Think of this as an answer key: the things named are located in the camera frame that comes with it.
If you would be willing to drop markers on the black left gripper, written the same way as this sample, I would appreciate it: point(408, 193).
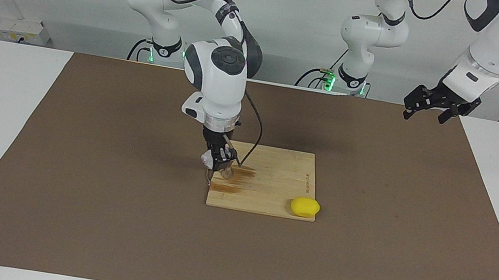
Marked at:
point(449, 98)

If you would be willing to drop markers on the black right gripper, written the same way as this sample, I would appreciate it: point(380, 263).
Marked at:
point(218, 140)

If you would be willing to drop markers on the steel double jigger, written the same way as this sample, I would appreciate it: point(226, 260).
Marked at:
point(227, 173)

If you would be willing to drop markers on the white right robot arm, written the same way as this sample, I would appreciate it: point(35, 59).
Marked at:
point(218, 84)

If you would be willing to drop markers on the bamboo cutting board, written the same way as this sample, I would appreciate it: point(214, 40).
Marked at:
point(267, 183)

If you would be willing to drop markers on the yellow lemon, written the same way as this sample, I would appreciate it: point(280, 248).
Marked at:
point(304, 207)

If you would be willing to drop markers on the brown table mat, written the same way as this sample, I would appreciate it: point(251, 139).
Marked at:
point(113, 228)

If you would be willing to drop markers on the white wall socket box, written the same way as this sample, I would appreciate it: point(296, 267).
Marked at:
point(19, 29)

